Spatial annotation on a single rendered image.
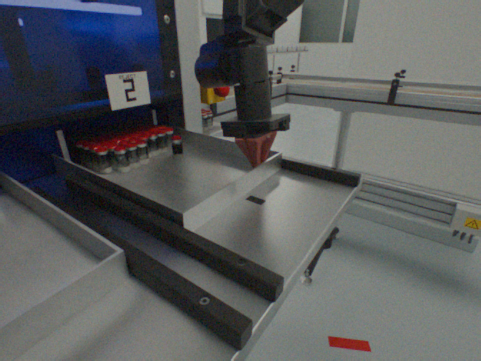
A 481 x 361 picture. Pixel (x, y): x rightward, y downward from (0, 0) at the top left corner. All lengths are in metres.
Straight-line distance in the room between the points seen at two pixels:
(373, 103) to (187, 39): 0.81
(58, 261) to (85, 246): 0.03
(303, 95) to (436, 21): 0.78
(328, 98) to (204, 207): 1.00
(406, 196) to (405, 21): 0.92
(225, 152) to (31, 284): 0.41
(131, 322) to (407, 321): 1.38
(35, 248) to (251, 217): 0.27
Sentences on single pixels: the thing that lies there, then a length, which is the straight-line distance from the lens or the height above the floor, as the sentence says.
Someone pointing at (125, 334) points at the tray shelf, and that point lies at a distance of 0.29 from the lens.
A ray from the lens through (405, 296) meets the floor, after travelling 1.66.
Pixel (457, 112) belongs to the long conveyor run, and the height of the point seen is 0.88.
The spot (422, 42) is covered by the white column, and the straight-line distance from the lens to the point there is 1.83.
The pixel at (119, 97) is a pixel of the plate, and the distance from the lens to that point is 0.57.
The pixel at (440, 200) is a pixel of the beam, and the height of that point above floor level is 0.54.
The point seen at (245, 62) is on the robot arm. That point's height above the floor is 1.07.
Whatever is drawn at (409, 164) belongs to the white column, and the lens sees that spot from 1.94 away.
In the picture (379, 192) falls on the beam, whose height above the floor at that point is 0.50.
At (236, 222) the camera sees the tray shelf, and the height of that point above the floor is 0.88.
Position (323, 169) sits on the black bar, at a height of 0.90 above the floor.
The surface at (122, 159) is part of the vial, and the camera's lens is 0.55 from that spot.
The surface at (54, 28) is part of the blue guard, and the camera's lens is 0.53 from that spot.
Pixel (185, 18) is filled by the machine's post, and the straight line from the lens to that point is 0.68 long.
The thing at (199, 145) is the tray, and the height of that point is 0.88.
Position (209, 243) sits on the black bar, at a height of 0.90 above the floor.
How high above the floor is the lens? 1.10
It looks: 26 degrees down
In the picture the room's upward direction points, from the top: straight up
